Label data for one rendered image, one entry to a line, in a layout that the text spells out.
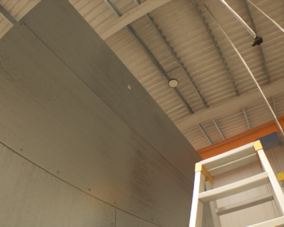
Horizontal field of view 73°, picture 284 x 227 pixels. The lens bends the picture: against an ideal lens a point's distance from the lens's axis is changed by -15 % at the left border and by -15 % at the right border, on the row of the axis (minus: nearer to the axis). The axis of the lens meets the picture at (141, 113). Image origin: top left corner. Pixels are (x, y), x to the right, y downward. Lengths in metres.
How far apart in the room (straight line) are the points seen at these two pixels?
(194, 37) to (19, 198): 7.10
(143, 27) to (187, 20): 1.39
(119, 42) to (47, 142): 6.62
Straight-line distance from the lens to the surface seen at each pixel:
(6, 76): 0.88
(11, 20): 7.80
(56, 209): 0.82
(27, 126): 0.84
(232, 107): 8.85
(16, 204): 0.74
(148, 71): 7.94
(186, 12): 6.97
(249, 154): 1.17
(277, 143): 9.35
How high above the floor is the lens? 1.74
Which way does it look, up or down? 44 degrees up
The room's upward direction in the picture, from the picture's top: straight up
